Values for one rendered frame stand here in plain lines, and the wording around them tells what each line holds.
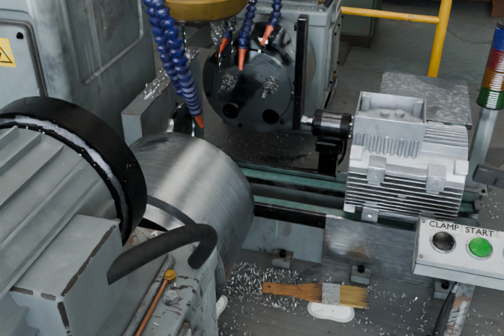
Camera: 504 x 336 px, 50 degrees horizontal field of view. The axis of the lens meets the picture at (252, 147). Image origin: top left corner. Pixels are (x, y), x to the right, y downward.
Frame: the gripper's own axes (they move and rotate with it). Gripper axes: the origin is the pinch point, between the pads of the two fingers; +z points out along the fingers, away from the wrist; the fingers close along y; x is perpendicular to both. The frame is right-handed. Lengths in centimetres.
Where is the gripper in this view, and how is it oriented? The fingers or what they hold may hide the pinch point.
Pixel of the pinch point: (494, 177)
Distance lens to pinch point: 108.8
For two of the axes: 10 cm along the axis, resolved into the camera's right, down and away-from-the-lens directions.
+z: -9.5, -2.6, 1.5
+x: -1.3, 8.2, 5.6
